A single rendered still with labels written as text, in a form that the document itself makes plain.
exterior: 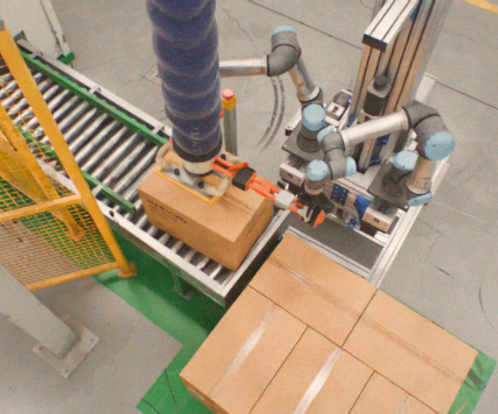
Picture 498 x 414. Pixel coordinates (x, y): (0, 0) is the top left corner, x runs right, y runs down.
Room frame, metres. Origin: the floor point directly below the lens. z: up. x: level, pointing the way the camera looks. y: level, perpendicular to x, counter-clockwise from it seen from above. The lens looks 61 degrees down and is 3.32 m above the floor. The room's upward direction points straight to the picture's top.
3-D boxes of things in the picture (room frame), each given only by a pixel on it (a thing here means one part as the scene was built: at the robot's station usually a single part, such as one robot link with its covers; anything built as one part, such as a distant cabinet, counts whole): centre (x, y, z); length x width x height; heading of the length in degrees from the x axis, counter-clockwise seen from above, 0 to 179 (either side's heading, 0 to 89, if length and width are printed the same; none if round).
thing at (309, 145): (1.65, -0.31, 1.09); 0.15 x 0.15 x 0.10
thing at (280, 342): (0.61, -0.41, 0.34); 1.20 x 1.00 x 0.40; 54
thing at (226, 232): (1.43, 0.24, 0.75); 0.60 x 0.40 x 0.40; 58
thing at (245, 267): (1.24, -0.05, 0.58); 0.70 x 0.03 x 0.06; 144
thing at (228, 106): (1.98, 0.13, 0.50); 0.07 x 0.07 x 1.00; 54
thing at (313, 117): (1.66, -0.31, 1.20); 0.13 x 0.12 x 0.14; 179
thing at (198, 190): (1.34, 0.30, 1.15); 0.34 x 0.10 x 0.05; 58
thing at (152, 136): (2.34, 1.04, 0.60); 1.60 x 0.10 x 0.09; 54
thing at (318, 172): (1.12, -0.26, 1.56); 0.09 x 0.08 x 0.11; 106
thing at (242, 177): (1.29, 0.03, 1.26); 0.10 x 0.08 x 0.06; 148
